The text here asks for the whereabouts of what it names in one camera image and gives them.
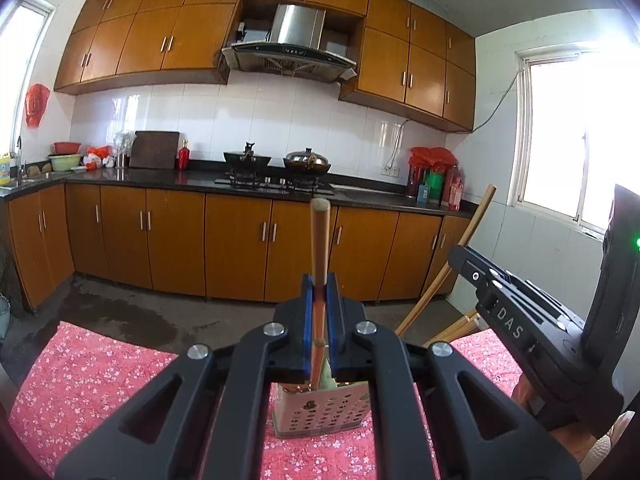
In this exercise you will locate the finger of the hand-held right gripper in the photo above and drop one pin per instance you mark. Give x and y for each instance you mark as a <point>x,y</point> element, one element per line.
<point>480,272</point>
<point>510,327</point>

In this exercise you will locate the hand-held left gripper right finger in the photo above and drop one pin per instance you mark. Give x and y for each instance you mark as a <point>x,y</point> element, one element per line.
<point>333,320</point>

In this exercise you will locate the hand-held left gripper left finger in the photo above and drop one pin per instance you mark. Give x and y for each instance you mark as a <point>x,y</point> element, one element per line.
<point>307,320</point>

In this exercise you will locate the grey perforated chopstick holder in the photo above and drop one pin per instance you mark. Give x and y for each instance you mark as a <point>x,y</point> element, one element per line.
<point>320,410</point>

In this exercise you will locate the person's right hand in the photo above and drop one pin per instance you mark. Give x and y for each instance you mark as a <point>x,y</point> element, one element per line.
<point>530,397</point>

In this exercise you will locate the red oil bottle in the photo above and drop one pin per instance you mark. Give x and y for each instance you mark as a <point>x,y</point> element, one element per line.
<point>454,190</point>

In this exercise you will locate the green bottle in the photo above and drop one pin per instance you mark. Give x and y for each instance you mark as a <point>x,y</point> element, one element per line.
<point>435,187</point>

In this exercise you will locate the small blue box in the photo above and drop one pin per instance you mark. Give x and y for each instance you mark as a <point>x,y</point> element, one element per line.
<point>423,193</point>

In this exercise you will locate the dark bottle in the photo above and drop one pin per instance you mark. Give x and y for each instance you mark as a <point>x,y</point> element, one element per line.
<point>414,180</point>

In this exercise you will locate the red plastic bag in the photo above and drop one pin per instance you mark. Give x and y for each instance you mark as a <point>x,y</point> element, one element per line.
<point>432,156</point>

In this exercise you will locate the gas stove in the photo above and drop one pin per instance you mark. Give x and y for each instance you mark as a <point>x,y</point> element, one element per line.
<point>260,183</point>

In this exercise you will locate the wooden lower kitchen cabinets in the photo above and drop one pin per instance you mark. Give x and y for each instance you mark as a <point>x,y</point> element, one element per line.
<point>175,240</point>

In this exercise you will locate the wok with lid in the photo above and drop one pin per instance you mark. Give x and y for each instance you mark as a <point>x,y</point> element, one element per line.
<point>307,162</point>

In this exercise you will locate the black wok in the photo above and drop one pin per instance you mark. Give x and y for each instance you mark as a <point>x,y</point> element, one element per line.
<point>247,159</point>

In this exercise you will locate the small red bottle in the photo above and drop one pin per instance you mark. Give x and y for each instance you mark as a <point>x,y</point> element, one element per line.
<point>184,157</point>

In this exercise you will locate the black kitchen countertop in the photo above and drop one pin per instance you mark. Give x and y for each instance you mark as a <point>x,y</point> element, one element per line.
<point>150,177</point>

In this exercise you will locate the red floral tablecloth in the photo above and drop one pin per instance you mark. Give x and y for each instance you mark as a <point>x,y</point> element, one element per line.
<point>90,375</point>

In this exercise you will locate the dark cutting board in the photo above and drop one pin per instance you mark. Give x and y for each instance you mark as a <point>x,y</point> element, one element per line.
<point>155,150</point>

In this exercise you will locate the orange and white plastic bags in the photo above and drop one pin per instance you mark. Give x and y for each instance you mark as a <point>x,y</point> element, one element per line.
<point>99,157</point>

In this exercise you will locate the green basin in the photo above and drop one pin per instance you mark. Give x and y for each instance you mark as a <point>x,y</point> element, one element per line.
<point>65,162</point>

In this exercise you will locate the steel range hood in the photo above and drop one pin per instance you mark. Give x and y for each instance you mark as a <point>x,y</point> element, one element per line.
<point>295,25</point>

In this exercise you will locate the red basin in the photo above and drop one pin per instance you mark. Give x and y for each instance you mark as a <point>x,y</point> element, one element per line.
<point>67,147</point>

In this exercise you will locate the sink faucet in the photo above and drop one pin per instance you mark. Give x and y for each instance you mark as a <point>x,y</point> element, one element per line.
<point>20,160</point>

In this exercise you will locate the yellow sponge pack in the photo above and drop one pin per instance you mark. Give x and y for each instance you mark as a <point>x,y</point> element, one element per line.
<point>6,167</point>

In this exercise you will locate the window beside sink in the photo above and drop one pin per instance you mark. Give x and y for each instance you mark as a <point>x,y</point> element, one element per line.
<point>22,75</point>

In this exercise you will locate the white wall socket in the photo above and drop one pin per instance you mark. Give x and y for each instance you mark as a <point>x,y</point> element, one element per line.
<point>391,170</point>

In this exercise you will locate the window with white frame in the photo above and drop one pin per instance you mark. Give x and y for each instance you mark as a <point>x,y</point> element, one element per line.
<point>575,135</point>

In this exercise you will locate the wooden upper wall cabinets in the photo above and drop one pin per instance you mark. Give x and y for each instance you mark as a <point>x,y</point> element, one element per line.
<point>150,45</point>

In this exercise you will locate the red wall decoration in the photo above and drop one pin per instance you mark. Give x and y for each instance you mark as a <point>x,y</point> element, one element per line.
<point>37,105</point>

